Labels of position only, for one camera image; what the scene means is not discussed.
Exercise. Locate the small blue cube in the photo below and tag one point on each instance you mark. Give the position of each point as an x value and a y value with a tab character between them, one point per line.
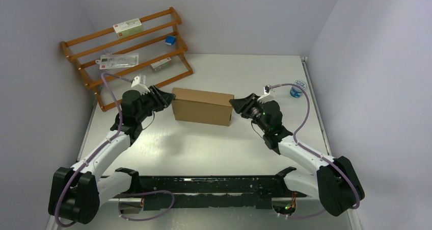
170	40

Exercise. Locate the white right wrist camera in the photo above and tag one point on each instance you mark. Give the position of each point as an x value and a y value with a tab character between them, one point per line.
268	93

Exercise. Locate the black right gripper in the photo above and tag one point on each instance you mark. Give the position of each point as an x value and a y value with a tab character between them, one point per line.
244	106

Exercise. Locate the blue white lidded jar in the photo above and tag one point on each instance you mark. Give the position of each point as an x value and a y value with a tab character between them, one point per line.
297	88

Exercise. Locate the brown cardboard box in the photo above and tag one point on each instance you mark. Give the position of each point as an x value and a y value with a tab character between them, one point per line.
202	106

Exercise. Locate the small white grey box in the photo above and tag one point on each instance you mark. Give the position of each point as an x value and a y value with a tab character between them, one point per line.
161	64

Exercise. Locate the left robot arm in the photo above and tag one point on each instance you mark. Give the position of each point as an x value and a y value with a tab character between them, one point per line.
94	161

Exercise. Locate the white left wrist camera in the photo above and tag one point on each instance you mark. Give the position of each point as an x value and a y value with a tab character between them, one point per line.
139	84

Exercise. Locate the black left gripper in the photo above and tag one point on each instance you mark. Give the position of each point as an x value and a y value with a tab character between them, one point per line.
163	99

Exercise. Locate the white green product box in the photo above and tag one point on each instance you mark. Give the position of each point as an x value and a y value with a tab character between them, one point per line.
128	28

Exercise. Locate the wooden tiered rack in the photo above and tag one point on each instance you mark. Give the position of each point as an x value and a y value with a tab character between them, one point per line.
149	44

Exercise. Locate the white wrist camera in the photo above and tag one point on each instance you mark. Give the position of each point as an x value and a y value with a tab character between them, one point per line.
139	84
268	93

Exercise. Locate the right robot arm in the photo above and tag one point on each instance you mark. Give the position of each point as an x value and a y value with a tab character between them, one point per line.
320	164

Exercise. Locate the clear blister pack card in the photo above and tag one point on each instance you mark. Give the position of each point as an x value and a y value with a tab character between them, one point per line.
118	61

